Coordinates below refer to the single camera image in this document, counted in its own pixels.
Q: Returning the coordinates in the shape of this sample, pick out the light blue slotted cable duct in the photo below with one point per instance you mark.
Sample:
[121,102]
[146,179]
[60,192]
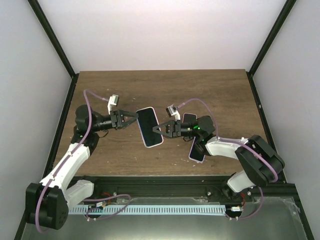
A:
[205,210]

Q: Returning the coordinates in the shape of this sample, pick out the metal front plate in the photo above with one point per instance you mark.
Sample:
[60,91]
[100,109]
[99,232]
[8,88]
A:
[278,219]

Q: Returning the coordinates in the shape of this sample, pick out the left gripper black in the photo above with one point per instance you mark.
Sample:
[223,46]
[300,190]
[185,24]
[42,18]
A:
[116,118]

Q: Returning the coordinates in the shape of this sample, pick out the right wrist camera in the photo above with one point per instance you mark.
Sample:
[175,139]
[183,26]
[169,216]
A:
[172,111]

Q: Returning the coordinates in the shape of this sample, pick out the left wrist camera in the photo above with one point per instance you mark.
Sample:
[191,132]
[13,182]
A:
[112,102]

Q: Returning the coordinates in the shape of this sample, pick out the black aluminium frame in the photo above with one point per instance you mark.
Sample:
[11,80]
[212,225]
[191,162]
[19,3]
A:
[153,186]

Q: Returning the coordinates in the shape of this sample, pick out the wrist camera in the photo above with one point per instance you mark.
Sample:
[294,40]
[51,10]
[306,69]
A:
[112,102]
[172,111]

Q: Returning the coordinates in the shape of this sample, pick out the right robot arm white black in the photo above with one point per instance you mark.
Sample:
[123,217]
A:
[260,163]

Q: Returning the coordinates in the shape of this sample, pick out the beige phone case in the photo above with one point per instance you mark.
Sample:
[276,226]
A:
[149,127]

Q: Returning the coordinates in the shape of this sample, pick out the lavender phone case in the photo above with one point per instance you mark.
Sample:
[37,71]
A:
[196,156]

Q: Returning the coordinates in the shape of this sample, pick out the pink phone case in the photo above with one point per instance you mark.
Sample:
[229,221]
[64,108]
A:
[188,117]

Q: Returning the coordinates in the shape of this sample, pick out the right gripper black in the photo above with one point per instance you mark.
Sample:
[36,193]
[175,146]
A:
[173,129]

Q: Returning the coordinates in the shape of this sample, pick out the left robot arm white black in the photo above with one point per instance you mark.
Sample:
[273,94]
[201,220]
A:
[48,202]

